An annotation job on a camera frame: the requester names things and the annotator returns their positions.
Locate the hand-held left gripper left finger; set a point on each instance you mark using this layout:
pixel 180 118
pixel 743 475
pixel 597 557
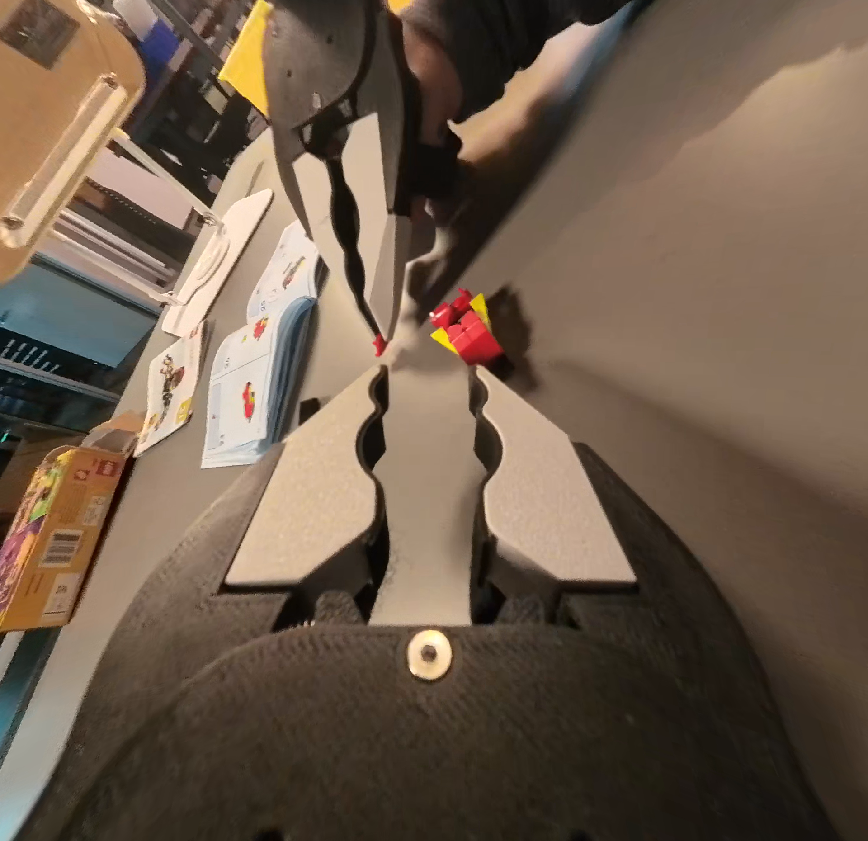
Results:
pixel 305 515

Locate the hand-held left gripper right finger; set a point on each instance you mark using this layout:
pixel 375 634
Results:
pixel 556 515

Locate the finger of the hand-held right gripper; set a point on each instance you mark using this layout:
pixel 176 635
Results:
pixel 305 190
pixel 386 258

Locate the small red lego piece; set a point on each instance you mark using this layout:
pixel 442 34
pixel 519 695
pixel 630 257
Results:
pixel 380 344

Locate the red yellow lego body assembly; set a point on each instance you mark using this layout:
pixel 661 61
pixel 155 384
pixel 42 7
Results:
pixel 471 336

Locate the lego instruction booklet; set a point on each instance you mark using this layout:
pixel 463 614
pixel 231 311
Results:
pixel 169 380
pixel 237 414

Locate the black wedge lego piece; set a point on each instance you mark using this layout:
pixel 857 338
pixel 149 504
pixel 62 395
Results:
pixel 308 412

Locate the closed lego instruction booklet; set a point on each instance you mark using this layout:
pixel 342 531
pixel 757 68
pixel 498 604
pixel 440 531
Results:
pixel 169 380

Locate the colourful cardboard lego box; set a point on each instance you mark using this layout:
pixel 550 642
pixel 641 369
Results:
pixel 54 536

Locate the person's right hand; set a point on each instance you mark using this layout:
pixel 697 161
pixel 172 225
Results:
pixel 434 81

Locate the yellow plastic bin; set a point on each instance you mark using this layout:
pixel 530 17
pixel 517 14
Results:
pixel 247 61

